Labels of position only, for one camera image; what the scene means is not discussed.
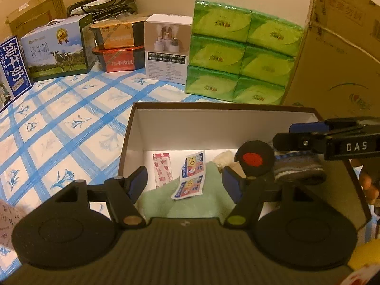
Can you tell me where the brown patterned knit sock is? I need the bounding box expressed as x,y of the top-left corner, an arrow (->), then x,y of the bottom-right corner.
272,151 -> 327,185

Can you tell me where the green fluffy towel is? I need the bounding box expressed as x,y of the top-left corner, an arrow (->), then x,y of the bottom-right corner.
136,161 -> 237,221

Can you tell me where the black pad with red dot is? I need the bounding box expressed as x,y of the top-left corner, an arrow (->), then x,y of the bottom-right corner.
234,140 -> 275,177

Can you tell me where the white face cloth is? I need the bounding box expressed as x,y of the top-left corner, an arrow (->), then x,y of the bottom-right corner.
213,150 -> 234,172

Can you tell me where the red patterned plaster packet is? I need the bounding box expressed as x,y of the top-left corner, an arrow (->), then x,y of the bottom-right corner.
153,153 -> 173,188

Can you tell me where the lens wipe sachet strip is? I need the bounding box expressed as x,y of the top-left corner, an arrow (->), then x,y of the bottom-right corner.
171,151 -> 206,200

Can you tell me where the tan stocking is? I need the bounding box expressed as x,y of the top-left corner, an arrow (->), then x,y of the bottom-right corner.
229,162 -> 247,179

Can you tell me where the person's right hand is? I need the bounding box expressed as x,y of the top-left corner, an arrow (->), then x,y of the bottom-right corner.
350,159 -> 379,205

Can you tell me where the large cardboard shipping box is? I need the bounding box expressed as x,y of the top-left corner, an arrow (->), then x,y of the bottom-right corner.
282,0 -> 379,119

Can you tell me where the brown open cardboard box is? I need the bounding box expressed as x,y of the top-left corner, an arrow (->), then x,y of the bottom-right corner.
116,101 -> 372,232

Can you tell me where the blue checkered bed sheet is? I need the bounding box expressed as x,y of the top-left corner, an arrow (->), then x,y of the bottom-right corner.
1,66 -> 204,212

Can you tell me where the green tissue pack bundle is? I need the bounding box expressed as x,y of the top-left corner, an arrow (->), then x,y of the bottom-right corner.
185,0 -> 304,105

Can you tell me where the pink patterned canister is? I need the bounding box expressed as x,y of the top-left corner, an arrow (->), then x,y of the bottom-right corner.
0,200 -> 26,250

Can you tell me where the orange juice bottle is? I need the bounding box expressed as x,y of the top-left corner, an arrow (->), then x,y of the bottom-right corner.
348,239 -> 380,270

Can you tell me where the red food tray lower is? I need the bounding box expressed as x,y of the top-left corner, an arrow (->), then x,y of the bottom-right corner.
92,46 -> 145,73

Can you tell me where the blue milk carton box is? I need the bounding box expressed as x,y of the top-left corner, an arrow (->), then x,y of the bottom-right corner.
0,36 -> 33,111

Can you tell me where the cow picture milk box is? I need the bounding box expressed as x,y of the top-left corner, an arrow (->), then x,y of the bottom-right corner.
21,14 -> 96,82

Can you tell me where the orange food tray upper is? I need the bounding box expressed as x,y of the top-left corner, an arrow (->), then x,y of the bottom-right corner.
90,15 -> 148,50

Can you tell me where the white product box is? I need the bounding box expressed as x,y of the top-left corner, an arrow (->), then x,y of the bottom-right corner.
144,14 -> 193,84

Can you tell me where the brown cardboard box behind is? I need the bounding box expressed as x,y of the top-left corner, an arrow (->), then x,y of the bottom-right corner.
5,0 -> 67,39

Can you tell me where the dark bag with straps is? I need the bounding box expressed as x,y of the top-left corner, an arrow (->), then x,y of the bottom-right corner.
66,0 -> 138,21

